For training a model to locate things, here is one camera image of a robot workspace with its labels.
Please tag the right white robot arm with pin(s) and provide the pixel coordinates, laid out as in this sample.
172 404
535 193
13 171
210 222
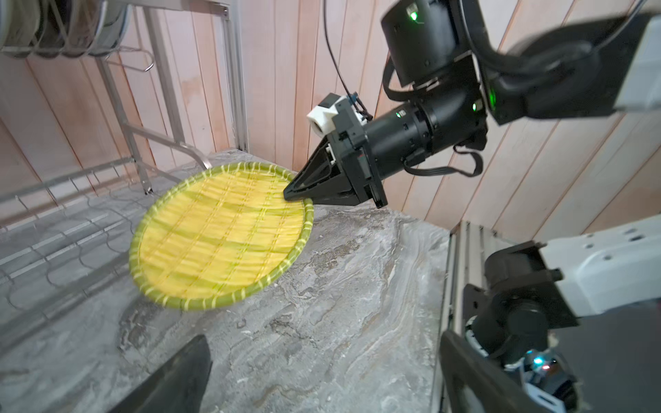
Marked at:
452 81

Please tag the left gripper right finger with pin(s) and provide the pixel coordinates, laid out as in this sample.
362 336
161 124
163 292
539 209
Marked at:
476 385

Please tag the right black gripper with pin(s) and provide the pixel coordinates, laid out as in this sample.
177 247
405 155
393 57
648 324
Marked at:
356 179

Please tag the aluminium front rail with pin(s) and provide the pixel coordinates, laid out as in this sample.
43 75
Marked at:
469 245

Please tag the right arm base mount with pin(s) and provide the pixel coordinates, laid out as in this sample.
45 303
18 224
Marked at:
514 335

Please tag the cream floral plate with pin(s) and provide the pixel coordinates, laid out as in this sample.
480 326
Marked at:
20 26

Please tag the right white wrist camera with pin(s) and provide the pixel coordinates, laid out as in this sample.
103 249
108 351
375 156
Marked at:
320 117

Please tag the white plate with black emblem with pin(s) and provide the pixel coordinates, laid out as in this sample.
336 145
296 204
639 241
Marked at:
112 30

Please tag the sunburst plate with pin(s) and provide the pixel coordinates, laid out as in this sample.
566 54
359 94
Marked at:
86 22

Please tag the stainless steel dish rack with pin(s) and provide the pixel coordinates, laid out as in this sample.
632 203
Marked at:
88 144

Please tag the yellow woven plate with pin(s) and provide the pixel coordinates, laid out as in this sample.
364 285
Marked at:
219 237

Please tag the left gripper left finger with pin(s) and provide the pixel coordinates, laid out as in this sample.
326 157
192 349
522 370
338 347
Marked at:
178 385

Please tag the dark blue oval plate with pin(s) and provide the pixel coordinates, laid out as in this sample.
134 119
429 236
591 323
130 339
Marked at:
56 18

